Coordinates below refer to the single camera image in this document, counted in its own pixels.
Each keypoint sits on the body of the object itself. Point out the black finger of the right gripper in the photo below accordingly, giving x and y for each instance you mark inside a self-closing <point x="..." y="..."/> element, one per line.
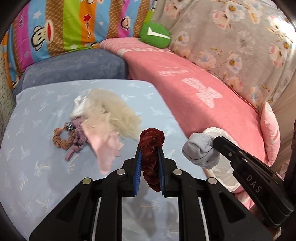
<point x="264" y="186"/>

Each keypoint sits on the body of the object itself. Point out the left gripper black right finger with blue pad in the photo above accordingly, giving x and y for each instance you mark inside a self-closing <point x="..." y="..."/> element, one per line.
<point x="207" y="210"/>

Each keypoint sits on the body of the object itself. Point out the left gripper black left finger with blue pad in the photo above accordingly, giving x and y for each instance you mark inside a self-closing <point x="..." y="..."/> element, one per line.
<point x="92" y="210"/>

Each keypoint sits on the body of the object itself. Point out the grey white sock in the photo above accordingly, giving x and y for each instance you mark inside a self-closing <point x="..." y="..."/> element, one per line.
<point x="200" y="151"/>

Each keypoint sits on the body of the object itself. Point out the dark red velvet scrunchie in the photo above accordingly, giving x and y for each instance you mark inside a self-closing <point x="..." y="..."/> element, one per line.
<point x="150" y="139"/>

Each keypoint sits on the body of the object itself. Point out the white lined trash bin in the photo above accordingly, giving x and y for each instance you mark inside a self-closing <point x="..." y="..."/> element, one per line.
<point x="223" y="170"/>

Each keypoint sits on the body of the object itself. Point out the small pink cartoon pillow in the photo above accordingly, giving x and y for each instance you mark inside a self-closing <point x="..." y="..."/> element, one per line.
<point x="271" y="133"/>

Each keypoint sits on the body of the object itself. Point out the light pink cloth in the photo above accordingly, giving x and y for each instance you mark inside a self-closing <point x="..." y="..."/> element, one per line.
<point x="103" y="139"/>

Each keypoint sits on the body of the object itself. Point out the pink towel blanket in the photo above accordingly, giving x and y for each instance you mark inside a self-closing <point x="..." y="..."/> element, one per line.
<point x="197" y="99"/>

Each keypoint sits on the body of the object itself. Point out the white cloth under fur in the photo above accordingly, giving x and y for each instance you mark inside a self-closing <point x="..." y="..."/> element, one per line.
<point x="79" y="107"/>

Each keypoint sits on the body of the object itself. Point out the cream fluffy fur piece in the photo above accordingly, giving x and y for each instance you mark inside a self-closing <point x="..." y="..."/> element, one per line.
<point x="105" y="112"/>

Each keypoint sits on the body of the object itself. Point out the grey floral quilt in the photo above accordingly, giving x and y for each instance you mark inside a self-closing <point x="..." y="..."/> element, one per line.
<point x="249" y="45"/>

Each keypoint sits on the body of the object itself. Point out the dark blue plush pillow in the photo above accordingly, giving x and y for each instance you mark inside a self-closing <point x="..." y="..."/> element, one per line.
<point x="79" y="65"/>

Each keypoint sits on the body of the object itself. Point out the green round check-mark cushion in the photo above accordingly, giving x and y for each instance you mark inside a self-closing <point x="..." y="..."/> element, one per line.
<point x="155" y="35"/>

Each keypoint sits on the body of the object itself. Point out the colourful striped monkey quilt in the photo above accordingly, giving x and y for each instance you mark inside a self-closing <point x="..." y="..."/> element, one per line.
<point x="44" y="29"/>

